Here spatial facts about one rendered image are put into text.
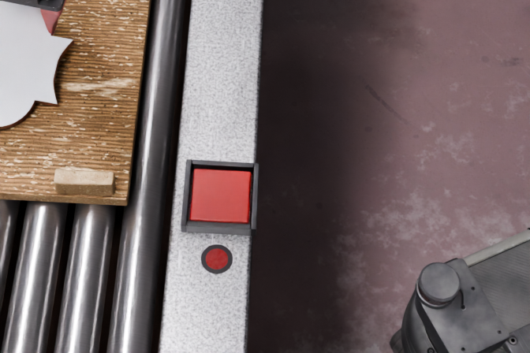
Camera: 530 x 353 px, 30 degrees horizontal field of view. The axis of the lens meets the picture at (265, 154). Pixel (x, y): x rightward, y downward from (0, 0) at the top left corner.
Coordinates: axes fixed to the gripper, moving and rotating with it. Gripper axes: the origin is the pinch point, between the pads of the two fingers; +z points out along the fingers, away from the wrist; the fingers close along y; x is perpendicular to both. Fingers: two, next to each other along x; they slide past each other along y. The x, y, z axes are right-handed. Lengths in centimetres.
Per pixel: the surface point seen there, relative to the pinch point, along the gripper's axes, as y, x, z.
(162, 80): 15.8, -0.9, 4.7
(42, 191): 7.2, -17.3, 4.6
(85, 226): 12.1, -19.5, 6.2
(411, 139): 59, 59, 91
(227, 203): 25.6, -14.9, 4.2
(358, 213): 50, 40, 92
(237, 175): 26.1, -11.5, 3.9
